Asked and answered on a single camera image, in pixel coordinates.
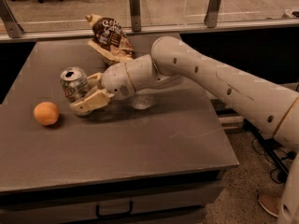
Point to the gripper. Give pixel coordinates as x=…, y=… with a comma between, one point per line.
x=116, y=78

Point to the silver 7up soda can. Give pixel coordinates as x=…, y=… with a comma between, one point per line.
x=74, y=83

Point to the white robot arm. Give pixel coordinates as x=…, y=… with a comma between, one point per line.
x=271, y=108

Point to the brown chip bag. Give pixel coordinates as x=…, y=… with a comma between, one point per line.
x=110, y=41

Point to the orange fruit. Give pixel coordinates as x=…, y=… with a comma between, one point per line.
x=46, y=113

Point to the black stand leg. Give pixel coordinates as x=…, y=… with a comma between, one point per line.
x=283, y=171

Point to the brown sneaker shoe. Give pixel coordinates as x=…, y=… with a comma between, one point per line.
x=270, y=204

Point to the metal glass bracket middle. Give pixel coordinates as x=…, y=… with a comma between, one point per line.
x=135, y=15

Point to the metal glass bracket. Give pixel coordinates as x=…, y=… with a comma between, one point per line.
x=135, y=15
x=9, y=21
x=212, y=13

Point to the metal glass bracket left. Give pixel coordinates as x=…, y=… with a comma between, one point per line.
x=9, y=21

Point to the black drawer handle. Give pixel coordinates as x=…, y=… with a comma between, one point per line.
x=113, y=209

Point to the metal glass bracket right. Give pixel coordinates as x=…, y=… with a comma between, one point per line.
x=212, y=13

